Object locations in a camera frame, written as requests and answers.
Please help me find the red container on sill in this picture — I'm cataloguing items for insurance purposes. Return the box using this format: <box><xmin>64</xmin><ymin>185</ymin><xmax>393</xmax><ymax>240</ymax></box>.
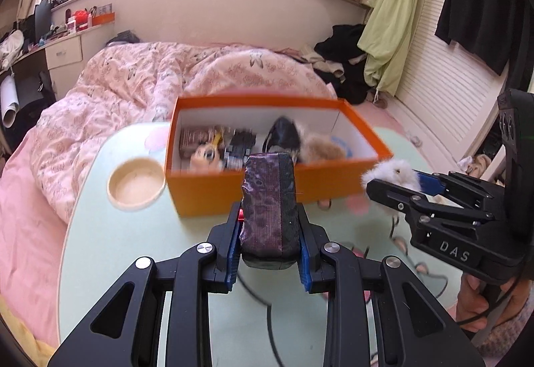
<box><xmin>72</xmin><ymin>9</ymin><xmax>89</xmax><ymax>30</ymax></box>

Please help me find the orange cardboard box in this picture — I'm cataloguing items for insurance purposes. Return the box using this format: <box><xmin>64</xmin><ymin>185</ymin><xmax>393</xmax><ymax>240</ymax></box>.
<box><xmin>165</xmin><ymin>94</ymin><xmax>393</xmax><ymax>218</ymax></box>

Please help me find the brown playing card box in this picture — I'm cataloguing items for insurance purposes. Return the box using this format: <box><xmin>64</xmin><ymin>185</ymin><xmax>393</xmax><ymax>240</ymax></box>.
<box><xmin>178</xmin><ymin>126</ymin><xmax>224</xmax><ymax>158</ymax></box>

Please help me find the white drawer desk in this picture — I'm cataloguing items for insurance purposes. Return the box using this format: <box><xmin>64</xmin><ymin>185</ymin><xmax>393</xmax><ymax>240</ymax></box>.
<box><xmin>1</xmin><ymin>23</ymin><xmax>116</xmax><ymax>100</ymax></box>

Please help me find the white helmet doll figure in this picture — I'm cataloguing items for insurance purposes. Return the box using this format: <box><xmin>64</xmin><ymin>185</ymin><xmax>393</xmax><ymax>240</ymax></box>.
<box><xmin>190</xmin><ymin>133</ymin><xmax>223</xmax><ymax>173</ymax></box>

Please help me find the black lace satin cloth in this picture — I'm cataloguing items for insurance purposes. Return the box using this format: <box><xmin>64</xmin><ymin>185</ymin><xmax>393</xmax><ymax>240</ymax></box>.
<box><xmin>262</xmin><ymin>116</ymin><xmax>301</xmax><ymax>164</ymax></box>

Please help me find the black hanging garment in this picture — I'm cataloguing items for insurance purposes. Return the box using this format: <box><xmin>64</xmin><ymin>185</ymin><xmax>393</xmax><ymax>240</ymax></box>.
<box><xmin>435</xmin><ymin>0</ymin><xmax>533</xmax><ymax>90</ymax></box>

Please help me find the green toy car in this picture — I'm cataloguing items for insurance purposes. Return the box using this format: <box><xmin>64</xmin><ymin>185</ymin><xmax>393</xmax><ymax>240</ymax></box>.
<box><xmin>224</xmin><ymin>129</ymin><xmax>256</xmax><ymax>170</ymax></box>

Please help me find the black clothes pile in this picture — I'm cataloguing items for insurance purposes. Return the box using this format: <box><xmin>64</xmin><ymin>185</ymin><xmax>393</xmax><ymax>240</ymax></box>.
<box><xmin>313</xmin><ymin>24</ymin><xmax>370</xmax><ymax>105</ymax></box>

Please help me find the person right hand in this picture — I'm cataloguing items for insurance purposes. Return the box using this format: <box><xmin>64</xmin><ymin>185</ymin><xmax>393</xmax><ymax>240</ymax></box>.
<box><xmin>455</xmin><ymin>272</ymin><xmax>531</xmax><ymax>334</ymax></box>

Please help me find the black leather pouch red clasp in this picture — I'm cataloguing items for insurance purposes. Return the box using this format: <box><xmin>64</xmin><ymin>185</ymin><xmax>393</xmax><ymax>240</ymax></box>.
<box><xmin>239</xmin><ymin>153</ymin><xmax>300</xmax><ymax>270</ymax></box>

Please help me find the knitted speckled right sleeve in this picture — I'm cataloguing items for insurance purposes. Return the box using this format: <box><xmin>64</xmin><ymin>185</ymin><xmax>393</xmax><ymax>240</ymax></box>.
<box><xmin>478</xmin><ymin>303</ymin><xmax>533</xmax><ymax>358</ymax></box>

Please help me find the white fluffy fur ball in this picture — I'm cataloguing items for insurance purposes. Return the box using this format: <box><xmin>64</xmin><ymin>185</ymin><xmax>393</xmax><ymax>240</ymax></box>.
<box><xmin>361</xmin><ymin>158</ymin><xmax>422</xmax><ymax>192</ymax></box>

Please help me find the pink floral quilt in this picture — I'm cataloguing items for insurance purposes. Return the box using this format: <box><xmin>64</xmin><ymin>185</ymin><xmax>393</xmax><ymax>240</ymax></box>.
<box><xmin>30</xmin><ymin>42</ymin><xmax>335</xmax><ymax>223</ymax></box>

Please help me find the brown bear plush toy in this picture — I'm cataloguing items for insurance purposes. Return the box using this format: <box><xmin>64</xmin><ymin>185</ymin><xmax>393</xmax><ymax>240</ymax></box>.
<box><xmin>331</xmin><ymin>136</ymin><xmax>353</xmax><ymax>158</ymax></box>

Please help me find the rolled white paper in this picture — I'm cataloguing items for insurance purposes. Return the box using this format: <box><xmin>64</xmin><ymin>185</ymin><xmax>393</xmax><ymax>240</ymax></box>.
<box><xmin>0</xmin><ymin>74</ymin><xmax>20</xmax><ymax>128</ymax></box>

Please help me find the brown fluffy fur ball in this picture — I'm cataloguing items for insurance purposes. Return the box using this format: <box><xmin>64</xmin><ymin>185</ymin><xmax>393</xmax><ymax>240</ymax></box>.
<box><xmin>299</xmin><ymin>133</ymin><xmax>347</xmax><ymax>164</ymax></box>

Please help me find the light green hanging cloth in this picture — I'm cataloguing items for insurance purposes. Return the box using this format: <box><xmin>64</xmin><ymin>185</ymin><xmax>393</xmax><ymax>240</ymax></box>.
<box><xmin>357</xmin><ymin>0</ymin><xmax>418</xmax><ymax>97</ymax></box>

